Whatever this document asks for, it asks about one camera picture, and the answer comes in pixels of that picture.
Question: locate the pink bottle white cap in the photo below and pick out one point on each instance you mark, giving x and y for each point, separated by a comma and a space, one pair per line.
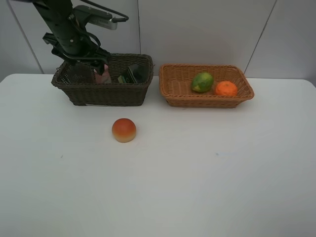
103, 78

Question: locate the orange mandarin fruit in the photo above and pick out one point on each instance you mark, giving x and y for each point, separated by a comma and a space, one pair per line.
226, 88

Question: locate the translucent pink plastic cup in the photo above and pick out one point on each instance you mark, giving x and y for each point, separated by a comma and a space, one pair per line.
80, 73

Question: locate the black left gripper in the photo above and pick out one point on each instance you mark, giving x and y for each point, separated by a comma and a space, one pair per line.
75, 45

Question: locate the dark brown wicker basket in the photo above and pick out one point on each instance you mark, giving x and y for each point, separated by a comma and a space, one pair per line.
110, 94

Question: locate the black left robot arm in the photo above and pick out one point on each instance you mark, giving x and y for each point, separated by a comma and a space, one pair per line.
56, 12

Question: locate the green lime fruit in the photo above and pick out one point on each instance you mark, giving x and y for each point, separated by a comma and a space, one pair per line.
202, 82

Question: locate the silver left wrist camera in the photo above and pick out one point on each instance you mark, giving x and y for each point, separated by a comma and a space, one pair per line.
85, 14

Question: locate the dark green pump bottle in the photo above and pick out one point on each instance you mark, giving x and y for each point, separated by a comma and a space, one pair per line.
134, 74

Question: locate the red-orange round bun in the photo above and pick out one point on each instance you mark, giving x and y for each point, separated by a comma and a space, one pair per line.
124, 130

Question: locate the light orange wicker basket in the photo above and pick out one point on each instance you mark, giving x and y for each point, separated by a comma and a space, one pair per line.
175, 86

